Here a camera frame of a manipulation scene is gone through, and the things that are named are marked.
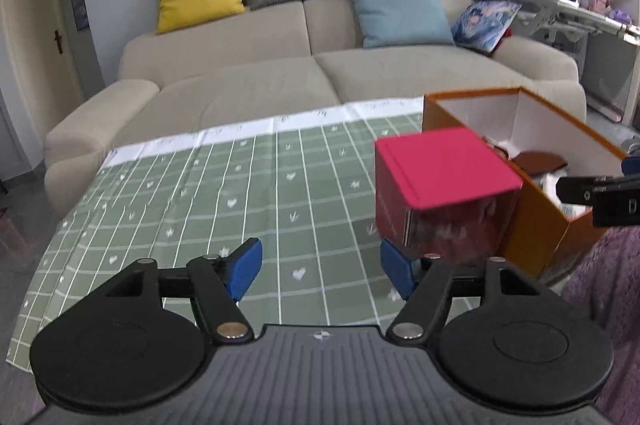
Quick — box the dark red cloth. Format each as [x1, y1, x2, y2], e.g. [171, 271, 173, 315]
[510, 150, 567, 178]

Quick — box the red box lid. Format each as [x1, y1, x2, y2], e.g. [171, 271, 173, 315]
[374, 127, 523, 265]

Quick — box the purple fluffy sleeve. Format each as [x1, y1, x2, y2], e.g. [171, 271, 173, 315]
[562, 227, 639, 424]

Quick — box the orange cardboard box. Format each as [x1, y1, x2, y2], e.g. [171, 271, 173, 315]
[423, 87, 626, 282]

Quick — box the green checkered tablecloth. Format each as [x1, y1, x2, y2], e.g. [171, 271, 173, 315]
[6, 98, 423, 370]

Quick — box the cluttered grey desk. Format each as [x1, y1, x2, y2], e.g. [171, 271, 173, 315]
[459, 0, 640, 126]

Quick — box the beige fabric sofa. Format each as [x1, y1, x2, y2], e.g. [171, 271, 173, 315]
[44, 0, 587, 217]

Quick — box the anime print cushion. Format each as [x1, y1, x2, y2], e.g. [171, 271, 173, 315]
[452, 0, 522, 55]

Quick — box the light blue cushion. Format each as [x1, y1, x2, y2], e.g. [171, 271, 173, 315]
[352, 0, 454, 49]

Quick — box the wooden door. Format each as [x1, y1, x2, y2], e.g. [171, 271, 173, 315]
[1, 0, 85, 176]

